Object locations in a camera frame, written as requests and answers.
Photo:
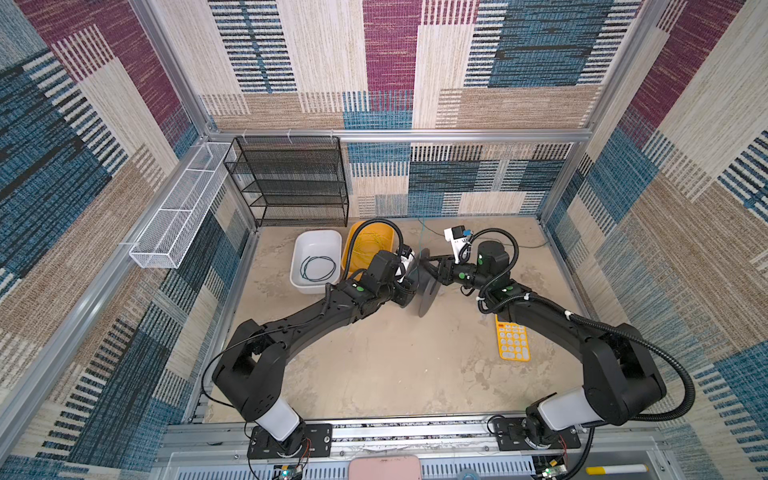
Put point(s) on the white plastic bin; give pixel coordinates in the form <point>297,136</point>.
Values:
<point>316,261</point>

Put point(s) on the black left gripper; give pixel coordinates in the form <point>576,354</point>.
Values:
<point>405,286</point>

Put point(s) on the yellow calculator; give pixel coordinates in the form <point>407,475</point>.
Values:
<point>512,341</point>

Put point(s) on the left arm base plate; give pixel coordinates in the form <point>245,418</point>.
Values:
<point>308,440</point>

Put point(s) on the pink phone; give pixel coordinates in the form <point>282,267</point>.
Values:
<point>385,468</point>

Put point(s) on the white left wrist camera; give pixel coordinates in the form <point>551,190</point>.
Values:
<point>406,259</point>

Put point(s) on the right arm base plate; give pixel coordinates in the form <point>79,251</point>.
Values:
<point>511,435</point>

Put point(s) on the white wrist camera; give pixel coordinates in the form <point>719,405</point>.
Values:
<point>459,239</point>
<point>406,259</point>

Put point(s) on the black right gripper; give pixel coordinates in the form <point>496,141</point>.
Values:
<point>444,269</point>

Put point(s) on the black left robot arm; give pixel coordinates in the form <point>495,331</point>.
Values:
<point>250,370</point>

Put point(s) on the black wire shelf rack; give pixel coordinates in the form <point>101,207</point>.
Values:
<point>290,181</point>

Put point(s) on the yellow white marker pen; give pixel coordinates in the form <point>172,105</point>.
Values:
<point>623,469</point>

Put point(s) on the grey perforated cable spool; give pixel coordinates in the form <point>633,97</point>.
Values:
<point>428,286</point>

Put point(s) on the white wire mesh basket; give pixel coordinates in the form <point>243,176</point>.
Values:
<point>166,239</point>

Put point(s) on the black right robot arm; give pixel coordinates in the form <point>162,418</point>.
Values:
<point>625,377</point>

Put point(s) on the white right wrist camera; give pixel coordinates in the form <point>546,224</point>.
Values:
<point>459,239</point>

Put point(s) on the yellow plastic bin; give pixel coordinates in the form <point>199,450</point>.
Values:
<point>365,240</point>

